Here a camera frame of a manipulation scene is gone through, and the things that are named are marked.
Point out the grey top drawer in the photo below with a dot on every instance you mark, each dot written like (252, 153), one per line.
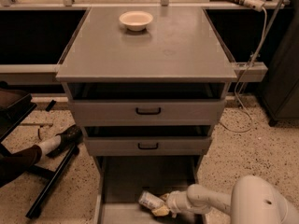
(112, 104)

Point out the black top drawer handle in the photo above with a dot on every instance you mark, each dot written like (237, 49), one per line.
(148, 111)

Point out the person's leg brown trousers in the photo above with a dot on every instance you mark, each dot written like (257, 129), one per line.
(15, 165)

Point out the grey side rail bench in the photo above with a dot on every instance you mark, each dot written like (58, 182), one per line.
(29, 74)

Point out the black chair frame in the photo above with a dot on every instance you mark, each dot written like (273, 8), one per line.
(15, 106)

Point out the blue plastic bottle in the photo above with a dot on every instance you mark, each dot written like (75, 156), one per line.
(150, 201)

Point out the grey drawer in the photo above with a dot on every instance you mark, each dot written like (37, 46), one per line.
(112, 104)
(123, 140)
(123, 179)

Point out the white bowl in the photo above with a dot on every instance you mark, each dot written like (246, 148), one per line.
(136, 20)

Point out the grey middle drawer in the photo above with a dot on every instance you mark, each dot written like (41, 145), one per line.
(123, 140)

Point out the black shoe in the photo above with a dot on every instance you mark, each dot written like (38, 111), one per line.
(61, 141)

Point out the black drawer handle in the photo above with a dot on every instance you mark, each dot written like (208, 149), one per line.
(148, 146)
(148, 111)

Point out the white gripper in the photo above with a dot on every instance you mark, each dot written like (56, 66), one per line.
(174, 202)

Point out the black middle drawer handle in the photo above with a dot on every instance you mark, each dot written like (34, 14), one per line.
(148, 146)

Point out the grey bottom drawer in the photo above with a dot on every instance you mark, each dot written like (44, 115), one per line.
(123, 179)

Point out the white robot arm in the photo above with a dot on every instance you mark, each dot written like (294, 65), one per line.
(252, 201)

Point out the dark cabinet at right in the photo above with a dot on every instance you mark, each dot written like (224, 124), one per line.
(280, 90)

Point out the grey drawer cabinet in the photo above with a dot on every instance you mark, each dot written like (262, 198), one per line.
(178, 46)

